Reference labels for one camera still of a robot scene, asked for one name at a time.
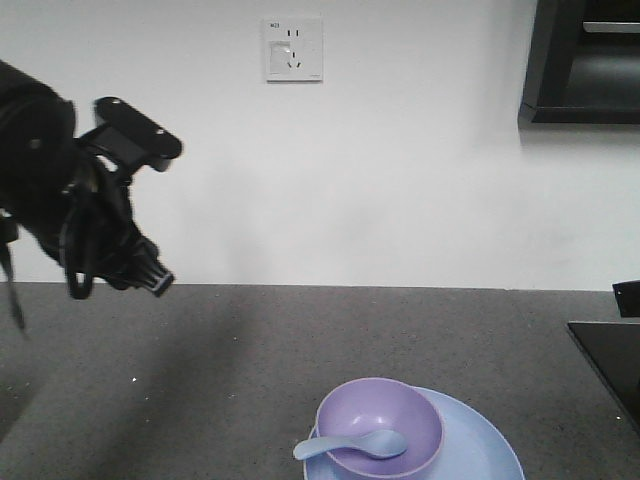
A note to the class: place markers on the purple plastic bowl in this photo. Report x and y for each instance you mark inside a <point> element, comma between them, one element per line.
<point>361,406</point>

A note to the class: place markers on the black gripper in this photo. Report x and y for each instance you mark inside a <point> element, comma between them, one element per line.
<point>89,219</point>

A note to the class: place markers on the light blue plastic plate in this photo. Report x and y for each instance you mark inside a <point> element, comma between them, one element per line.
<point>473,447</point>

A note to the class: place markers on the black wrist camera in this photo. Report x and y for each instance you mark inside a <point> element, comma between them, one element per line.
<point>129,138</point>

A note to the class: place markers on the black induction cooktop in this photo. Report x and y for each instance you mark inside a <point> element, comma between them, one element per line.
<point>612,350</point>

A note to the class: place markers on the light blue plastic spoon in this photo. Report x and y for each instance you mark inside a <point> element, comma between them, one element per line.
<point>378,444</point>

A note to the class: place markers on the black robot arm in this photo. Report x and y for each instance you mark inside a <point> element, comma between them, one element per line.
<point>34,120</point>

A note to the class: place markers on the white wall power socket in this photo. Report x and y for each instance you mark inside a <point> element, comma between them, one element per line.
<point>293,49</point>

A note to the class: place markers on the black wall cabinet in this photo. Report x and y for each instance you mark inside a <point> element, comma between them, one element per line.
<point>583,64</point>

